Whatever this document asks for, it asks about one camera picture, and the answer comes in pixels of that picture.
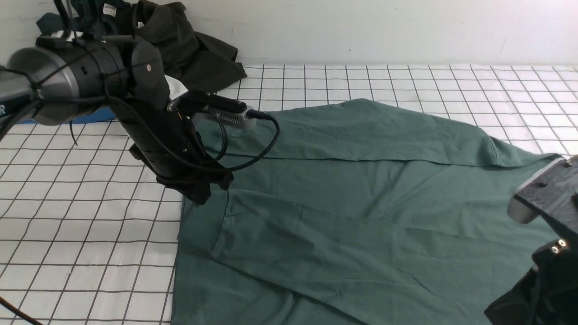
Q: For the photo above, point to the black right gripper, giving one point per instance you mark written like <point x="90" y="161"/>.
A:
<point x="547" y="293"/>

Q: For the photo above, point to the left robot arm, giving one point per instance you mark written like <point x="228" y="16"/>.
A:
<point x="57" y="81"/>

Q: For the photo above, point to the white grid tablecloth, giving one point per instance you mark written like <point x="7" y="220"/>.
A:
<point x="89" y="238"/>

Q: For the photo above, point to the dark teal shirt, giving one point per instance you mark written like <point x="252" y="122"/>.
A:
<point x="97" y="17"/>

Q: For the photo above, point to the dark olive shirt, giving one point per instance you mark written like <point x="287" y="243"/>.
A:
<point x="199" y="61"/>

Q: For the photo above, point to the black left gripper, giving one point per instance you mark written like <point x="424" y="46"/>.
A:
<point x="167" y="143"/>

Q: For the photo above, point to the blue shirt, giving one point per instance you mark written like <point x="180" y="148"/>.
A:
<point x="103" y="114"/>

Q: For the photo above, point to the white shirt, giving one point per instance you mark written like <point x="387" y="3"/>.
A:
<point x="176" y="88"/>

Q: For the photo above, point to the green long sleeve shirt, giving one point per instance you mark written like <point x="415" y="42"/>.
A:
<point x="361" y="214"/>

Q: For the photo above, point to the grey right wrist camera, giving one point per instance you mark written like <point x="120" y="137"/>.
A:
<point x="551" y="193"/>

